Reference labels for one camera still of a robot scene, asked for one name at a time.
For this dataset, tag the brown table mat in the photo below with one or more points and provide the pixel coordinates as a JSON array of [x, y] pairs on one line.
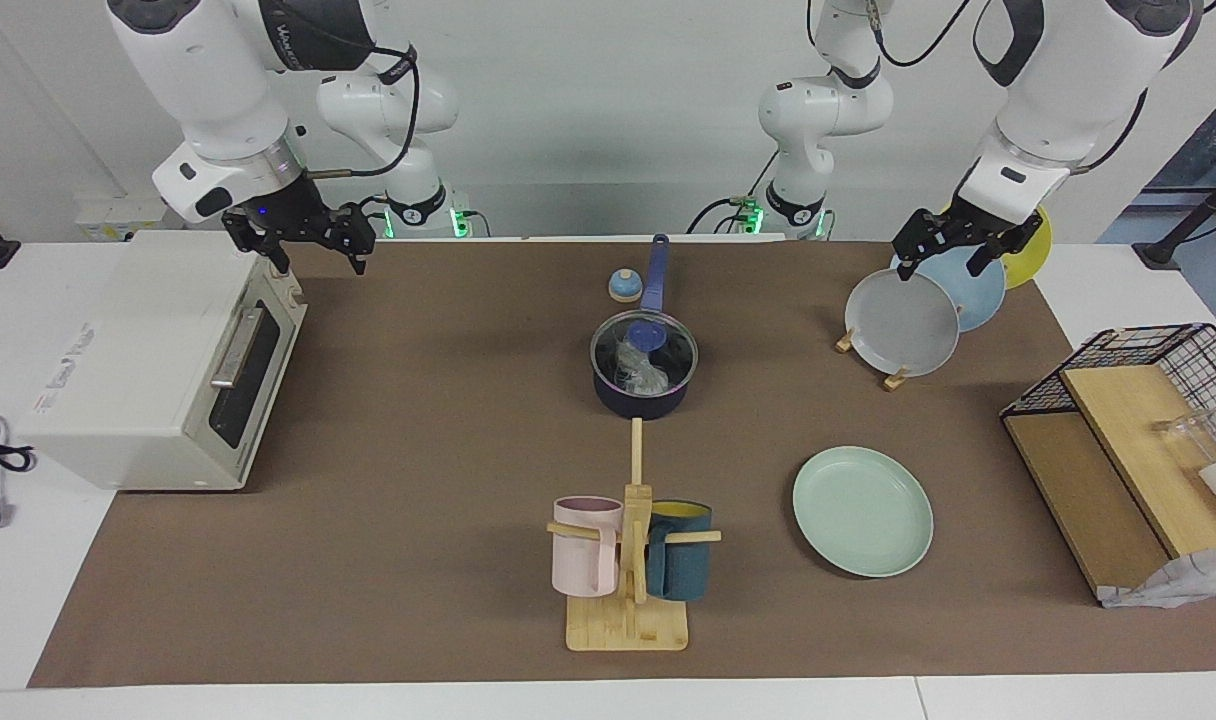
[[418, 500]]

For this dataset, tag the translucent white vermicelli bundle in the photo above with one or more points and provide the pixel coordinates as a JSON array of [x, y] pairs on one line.
[[638, 368]]

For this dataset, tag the yellow plate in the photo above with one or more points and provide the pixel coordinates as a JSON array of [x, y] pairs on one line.
[[1030, 262]]

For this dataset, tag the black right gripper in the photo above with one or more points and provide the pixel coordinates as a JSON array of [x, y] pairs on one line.
[[298, 222]]

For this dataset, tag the glass lid with blue knob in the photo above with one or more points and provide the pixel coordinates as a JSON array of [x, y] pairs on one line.
[[648, 333]]

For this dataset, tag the patterned grey white cloth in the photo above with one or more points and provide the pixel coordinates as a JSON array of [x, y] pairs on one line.
[[1168, 585]]

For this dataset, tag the white wall socket box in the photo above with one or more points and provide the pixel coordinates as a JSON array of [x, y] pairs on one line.
[[118, 220]]

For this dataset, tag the wooden mug tree stand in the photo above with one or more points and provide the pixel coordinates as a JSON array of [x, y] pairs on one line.
[[628, 625]]

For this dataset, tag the pale green plate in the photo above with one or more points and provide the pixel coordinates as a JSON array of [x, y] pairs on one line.
[[863, 512]]

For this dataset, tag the beige toaster oven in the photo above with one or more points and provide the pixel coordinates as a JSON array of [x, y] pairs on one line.
[[128, 350]]

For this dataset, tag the pink mug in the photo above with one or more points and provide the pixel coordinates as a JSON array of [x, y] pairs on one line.
[[583, 560]]

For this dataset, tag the black floor stand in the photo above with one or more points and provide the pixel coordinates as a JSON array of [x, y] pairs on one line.
[[1158, 250]]

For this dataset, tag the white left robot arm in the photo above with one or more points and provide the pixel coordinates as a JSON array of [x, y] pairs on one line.
[[1068, 80]]

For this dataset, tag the light blue plate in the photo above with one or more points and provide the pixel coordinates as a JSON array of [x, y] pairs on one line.
[[978, 295]]

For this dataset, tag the clear glass cup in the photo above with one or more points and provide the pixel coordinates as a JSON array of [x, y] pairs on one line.
[[1183, 440]]

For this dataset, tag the wooden plate rack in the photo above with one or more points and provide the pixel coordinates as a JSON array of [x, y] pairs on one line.
[[896, 380]]

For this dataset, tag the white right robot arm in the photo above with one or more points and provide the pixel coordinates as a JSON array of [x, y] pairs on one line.
[[208, 80]]

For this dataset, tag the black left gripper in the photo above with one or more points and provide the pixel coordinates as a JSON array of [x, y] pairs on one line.
[[968, 228]]

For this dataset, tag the grey plate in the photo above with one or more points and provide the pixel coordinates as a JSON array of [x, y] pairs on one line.
[[903, 325]]

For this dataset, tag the dark teal mug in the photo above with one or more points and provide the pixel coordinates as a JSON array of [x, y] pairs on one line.
[[683, 570]]

